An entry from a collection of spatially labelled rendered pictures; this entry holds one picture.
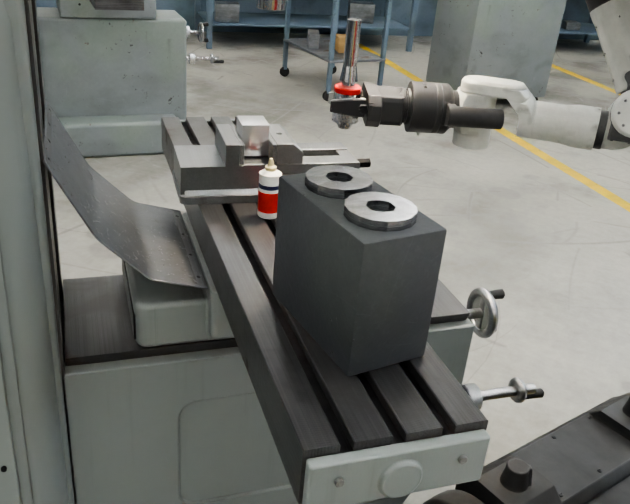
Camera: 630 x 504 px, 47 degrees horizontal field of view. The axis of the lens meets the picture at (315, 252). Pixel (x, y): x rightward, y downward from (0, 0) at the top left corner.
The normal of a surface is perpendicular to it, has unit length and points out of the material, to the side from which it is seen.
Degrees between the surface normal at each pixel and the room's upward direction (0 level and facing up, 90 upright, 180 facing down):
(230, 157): 90
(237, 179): 90
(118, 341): 0
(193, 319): 90
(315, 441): 0
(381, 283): 90
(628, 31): 73
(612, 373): 0
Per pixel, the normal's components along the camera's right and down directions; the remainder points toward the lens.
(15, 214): 0.69, 0.36
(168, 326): 0.31, 0.46
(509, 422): 0.08, -0.89
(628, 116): -0.32, 0.12
